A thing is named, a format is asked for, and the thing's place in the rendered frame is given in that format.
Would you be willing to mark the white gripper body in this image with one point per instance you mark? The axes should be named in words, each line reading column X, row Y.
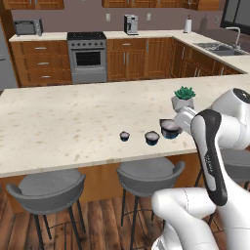
column 184, row 119

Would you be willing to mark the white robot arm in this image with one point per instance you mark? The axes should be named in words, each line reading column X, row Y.
column 228, row 130

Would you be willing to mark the large dark yogurt container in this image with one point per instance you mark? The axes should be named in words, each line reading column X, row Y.
column 169, row 128

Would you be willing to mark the medium dark yogurt container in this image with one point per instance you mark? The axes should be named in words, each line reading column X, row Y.
column 152, row 138

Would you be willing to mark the small dark yogurt container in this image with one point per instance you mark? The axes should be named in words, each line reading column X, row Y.
column 124, row 136

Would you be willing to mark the green plant in white pot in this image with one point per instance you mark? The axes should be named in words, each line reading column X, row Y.
column 183, row 97

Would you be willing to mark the wooden cupboard run under sink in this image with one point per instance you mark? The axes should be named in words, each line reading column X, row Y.
column 195, row 63

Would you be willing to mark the wooden base cupboard run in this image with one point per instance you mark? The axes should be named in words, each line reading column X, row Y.
column 140, row 58

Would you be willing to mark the steel sink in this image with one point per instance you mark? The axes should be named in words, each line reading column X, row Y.
column 219, row 49

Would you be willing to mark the white paper towel roll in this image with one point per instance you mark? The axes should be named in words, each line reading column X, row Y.
column 187, row 26

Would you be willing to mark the silver tap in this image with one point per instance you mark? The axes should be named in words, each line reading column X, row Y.
column 236, row 32

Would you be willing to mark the silver coffee machine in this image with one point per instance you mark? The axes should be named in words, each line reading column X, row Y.
column 131, row 24

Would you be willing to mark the wooden island counter panel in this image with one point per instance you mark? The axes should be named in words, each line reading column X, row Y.
column 97, row 185

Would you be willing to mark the silver stove with oven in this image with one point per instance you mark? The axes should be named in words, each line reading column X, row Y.
column 87, row 58

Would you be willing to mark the dark window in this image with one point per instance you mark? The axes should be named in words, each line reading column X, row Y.
column 237, row 13

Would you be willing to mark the wooden drawer cabinet run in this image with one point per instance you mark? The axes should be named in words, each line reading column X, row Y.
column 40, row 63

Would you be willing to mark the grey toaster oven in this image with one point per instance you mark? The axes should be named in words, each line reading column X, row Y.
column 27, row 27

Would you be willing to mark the grey fridge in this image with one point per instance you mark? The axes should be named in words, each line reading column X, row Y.
column 6, row 62

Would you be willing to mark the white wall outlet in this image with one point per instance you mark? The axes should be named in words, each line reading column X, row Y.
column 108, row 17
column 148, row 16

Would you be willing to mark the wooden wall cupboard run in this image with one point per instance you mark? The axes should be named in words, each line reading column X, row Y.
column 156, row 3

